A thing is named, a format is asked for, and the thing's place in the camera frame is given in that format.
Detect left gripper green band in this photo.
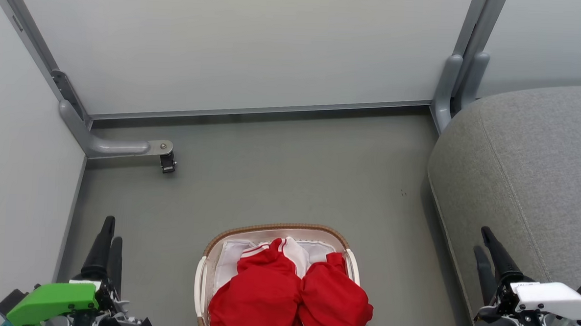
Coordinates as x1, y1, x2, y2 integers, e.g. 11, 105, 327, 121
0, 211, 159, 326

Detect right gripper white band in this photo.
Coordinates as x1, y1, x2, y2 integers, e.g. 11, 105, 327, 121
470, 226, 581, 326

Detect red jersey with number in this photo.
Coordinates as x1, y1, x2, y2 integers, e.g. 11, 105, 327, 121
207, 234, 312, 326

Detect grey fabric sofa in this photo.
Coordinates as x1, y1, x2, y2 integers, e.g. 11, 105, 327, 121
421, 78, 581, 326

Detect white woven laundry basket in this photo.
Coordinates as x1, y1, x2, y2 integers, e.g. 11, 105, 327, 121
193, 219, 363, 326

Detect black caster wheel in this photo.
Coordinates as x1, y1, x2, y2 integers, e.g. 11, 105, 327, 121
159, 150, 178, 175

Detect white fabric basket liner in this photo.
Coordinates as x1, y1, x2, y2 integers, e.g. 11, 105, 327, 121
214, 236, 349, 303

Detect grey partition post with foot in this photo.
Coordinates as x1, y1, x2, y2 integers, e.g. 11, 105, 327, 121
0, 0, 180, 163

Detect grey double partition post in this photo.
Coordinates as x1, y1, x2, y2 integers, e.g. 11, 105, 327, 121
429, 0, 508, 139

